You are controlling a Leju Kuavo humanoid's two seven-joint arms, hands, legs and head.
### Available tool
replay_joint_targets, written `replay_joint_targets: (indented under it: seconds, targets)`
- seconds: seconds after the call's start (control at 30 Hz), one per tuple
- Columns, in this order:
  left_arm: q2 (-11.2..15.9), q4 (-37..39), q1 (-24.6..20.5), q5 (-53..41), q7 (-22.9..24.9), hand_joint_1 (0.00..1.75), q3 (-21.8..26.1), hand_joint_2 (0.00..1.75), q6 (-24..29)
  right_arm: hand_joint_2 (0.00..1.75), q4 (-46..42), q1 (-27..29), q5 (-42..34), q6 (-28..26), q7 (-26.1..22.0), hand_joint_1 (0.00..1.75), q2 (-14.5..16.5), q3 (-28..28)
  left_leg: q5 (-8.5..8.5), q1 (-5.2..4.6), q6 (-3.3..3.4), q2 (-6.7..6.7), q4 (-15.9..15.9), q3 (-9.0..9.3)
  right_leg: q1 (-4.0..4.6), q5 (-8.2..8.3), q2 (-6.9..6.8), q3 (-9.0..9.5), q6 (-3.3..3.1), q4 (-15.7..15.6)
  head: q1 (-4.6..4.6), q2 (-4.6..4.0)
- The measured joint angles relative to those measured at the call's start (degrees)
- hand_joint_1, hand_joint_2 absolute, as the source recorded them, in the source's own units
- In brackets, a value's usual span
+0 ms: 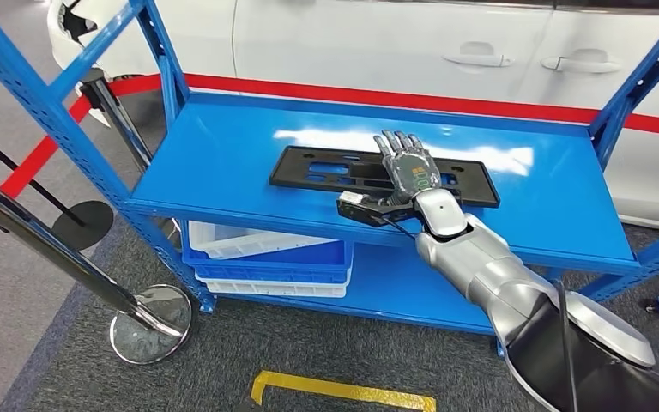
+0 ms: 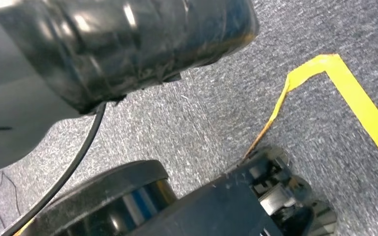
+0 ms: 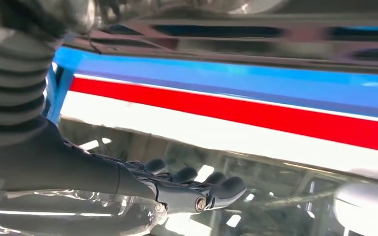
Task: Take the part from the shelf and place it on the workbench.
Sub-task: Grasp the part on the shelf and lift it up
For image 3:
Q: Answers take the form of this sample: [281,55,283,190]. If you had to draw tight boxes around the white car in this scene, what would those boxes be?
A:
[58,73,378,236]

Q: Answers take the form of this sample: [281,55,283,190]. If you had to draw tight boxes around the white car side mirror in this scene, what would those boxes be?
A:
[334,169,378,236]

